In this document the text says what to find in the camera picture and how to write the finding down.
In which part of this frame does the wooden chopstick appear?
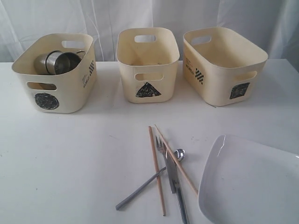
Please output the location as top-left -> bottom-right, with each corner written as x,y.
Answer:
154,124 -> 199,196
148,126 -> 166,217

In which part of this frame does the steel spoon grey handle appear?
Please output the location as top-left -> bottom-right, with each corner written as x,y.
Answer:
115,149 -> 185,210

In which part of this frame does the cream bin circle mark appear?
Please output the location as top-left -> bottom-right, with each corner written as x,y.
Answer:
12,33 -> 97,113

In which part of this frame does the steel mug front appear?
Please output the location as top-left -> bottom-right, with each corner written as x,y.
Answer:
45,50 -> 85,75

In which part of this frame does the steel mug with handle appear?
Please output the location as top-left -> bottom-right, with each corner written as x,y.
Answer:
34,53 -> 49,75

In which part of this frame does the cream bin triangle mark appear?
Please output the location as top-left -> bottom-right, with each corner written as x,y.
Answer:
117,27 -> 180,104

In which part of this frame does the cream bin square mark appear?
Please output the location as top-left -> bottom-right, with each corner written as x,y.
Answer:
183,27 -> 268,106

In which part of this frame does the white square plate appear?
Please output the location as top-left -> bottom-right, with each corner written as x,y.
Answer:
198,135 -> 299,224

